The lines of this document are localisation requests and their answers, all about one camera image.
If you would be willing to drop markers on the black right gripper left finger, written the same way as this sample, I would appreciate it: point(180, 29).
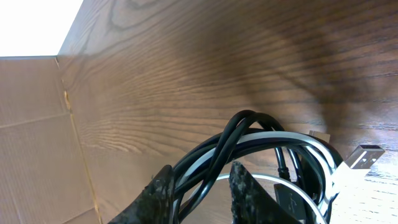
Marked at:
point(154, 205)

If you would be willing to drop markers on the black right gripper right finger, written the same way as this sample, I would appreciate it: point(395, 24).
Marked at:
point(251, 204)

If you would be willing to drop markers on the cardboard panel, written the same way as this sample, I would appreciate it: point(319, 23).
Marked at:
point(43, 177)

